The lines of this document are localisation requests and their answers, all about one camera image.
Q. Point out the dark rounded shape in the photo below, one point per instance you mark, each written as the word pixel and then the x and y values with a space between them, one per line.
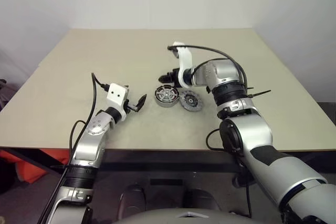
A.
pixel 200 200
pixel 131 200

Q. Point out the black bag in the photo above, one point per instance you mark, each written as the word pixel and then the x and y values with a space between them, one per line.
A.
pixel 6 179

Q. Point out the grey toothed gear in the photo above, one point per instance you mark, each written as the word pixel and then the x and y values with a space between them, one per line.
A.
pixel 191 100

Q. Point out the orange bag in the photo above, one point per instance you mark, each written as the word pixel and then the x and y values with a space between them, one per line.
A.
pixel 31 174

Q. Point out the black table frame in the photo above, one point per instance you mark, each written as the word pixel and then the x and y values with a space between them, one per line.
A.
pixel 29 161

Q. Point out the black caster wheel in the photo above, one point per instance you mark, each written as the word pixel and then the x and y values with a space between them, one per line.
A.
pixel 237 182

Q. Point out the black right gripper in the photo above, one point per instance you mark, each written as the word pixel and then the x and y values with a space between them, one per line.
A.
pixel 174 75

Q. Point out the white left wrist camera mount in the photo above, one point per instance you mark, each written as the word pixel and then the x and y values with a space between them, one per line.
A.
pixel 117 94

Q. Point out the copper wound stator disc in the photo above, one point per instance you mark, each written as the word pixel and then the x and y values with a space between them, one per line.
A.
pixel 166 104

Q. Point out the black rectangular floor plate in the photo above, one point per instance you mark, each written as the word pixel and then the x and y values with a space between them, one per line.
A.
pixel 166 183

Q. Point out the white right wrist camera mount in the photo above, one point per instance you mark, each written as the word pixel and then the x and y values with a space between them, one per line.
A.
pixel 185 58

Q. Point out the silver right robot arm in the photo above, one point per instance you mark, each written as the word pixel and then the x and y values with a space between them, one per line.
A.
pixel 252 132

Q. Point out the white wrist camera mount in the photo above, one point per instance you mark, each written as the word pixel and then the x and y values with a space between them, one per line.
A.
pixel 185 58
pixel 117 94

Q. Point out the grey robot torso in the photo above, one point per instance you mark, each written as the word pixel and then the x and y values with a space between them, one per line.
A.
pixel 183 217

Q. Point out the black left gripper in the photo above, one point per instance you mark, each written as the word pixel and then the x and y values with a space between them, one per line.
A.
pixel 129 106

